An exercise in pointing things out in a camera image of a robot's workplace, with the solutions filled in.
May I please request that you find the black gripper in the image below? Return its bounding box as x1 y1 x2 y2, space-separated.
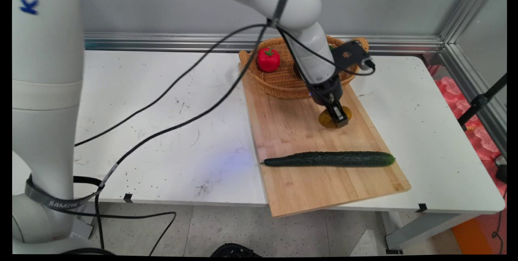
309 75 350 128

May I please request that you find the yellow round slice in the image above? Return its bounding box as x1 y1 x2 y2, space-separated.
318 106 353 129

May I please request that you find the dark green cucumber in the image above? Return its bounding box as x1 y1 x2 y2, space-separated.
261 151 396 168

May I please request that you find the bamboo cutting board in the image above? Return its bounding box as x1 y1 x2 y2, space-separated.
240 63 412 218

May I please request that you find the red tomato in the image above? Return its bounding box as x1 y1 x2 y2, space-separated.
257 47 281 72

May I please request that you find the grey metal table leg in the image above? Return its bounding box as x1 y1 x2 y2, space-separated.
380 211 480 254

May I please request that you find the red foam mat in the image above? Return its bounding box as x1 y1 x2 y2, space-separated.
434 76 507 197

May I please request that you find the black tripod stand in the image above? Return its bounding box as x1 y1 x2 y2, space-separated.
457 73 507 132

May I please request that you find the black round floor device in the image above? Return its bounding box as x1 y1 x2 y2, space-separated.
210 243 262 258

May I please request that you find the small black device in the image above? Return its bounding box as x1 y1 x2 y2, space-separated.
495 155 507 184

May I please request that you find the orange box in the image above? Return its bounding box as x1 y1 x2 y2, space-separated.
451 216 488 256

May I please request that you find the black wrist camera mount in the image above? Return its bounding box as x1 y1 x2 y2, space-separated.
331 40 376 76

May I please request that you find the woven wicker basket with handles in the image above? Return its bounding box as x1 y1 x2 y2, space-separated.
239 36 369 99

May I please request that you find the short black camera cable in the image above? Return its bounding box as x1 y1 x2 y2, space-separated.
277 25 376 76

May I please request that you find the sloping aluminium frame rail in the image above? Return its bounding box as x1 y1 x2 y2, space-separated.
439 44 507 157

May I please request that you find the long black cable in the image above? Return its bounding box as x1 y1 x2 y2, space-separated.
96 25 268 191
74 23 268 147

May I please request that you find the aluminium corner post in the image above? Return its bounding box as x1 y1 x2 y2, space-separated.
439 0 506 44

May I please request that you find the horizontal aluminium frame rail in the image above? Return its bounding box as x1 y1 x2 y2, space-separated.
84 32 444 54

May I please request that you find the thin black cable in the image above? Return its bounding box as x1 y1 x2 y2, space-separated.
491 188 507 255

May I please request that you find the black floor cable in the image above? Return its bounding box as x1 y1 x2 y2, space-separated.
94 194 177 257

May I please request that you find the black strap with white print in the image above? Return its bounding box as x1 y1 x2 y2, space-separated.
24 174 105 212

